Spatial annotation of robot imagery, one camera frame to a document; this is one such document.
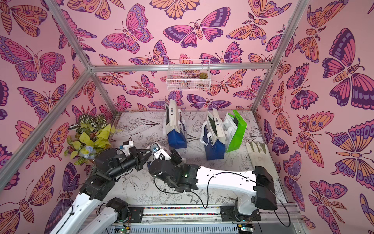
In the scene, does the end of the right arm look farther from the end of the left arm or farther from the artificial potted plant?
the artificial potted plant

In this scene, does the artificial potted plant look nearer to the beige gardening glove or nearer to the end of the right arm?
the end of the right arm

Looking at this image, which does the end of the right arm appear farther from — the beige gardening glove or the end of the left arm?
the beige gardening glove

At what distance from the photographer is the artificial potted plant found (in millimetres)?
743

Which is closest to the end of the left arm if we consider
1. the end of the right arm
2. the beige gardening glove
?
the end of the right arm

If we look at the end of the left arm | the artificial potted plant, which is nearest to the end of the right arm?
the end of the left arm
